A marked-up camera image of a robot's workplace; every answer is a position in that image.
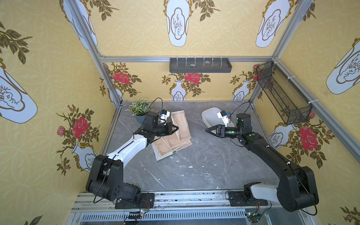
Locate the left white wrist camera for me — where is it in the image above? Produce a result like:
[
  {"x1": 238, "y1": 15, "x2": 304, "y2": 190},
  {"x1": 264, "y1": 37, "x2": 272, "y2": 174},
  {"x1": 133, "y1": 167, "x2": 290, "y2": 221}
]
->
[{"x1": 159, "y1": 110, "x2": 171, "y2": 123}]

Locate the black wire mesh basket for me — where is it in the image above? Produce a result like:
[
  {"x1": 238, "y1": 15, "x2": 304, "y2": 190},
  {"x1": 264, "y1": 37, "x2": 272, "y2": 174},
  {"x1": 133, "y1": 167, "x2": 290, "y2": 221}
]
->
[{"x1": 255, "y1": 61, "x2": 312, "y2": 125}]

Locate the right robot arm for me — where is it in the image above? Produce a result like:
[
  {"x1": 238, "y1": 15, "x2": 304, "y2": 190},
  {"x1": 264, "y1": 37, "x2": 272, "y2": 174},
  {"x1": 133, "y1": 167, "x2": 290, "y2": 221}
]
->
[{"x1": 205, "y1": 113, "x2": 319, "y2": 212}]

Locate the grey wall shelf tray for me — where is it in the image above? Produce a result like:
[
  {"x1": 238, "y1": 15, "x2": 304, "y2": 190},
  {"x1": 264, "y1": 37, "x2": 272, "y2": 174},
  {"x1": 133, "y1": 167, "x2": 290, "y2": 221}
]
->
[{"x1": 169, "y1": 57, "x2": 233, "y2": 73}]

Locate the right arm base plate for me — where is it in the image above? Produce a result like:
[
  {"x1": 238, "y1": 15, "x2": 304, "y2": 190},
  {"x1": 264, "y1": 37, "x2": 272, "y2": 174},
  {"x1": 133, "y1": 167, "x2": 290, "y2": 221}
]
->
[{"x1": 226, "y1": 190, "x2": 268, "y2": 207}]

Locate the potted green plant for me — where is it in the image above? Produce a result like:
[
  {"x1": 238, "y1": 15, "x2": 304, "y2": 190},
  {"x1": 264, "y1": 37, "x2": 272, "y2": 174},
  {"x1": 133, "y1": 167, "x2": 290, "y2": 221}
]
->
[{"x1": 127, "y1": 99, "x2": 152, "y2": 124}]

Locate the pink lined stationery paper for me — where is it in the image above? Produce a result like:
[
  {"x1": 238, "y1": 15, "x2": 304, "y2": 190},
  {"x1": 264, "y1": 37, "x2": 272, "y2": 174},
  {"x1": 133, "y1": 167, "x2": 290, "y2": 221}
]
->
[
  {"x1": 171, "y1": 111, "x2": 191, "y2": 141},
  {"x1": 164, "y1": 134, "x2": 186, "y2": 152},
  {"x1": 152, "y1": 139, "x2": 171, "y2": 156}
]

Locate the white oval storage box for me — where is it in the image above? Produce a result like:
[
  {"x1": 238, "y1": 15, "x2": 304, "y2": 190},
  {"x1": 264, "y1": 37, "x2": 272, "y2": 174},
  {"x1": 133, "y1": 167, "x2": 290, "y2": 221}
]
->
[{"x1": 202, "y1": 107, "x2": 235, "y2": 128}]

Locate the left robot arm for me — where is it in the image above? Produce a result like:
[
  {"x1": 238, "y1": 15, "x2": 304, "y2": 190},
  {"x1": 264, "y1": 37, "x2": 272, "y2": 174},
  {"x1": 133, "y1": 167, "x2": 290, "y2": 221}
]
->
[{"x1": 86, "y1": 110, "x2": 179, "y2": 205}]

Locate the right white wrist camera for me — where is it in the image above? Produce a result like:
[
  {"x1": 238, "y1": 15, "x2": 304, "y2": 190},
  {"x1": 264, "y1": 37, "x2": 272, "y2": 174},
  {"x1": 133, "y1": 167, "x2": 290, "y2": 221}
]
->
[{"x1": 217, "y1": 111, "x2": 231, "y2": 127}]

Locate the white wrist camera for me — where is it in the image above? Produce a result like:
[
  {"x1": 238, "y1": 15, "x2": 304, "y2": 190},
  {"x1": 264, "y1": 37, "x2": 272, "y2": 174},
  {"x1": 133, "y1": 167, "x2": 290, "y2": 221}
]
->
[
  {"x1": 159, "y1": 110, "x2": 171, "y2": 123},
  {"x1": 217, "y1": 111, "x2": 231, "y2": 127}
]

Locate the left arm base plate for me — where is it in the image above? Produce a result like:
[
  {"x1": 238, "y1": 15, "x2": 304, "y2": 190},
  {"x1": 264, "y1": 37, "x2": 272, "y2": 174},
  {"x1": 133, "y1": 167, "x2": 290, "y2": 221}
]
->
[{"x1": 115, "y1": 192, "x2": 155, "y2": 209}]

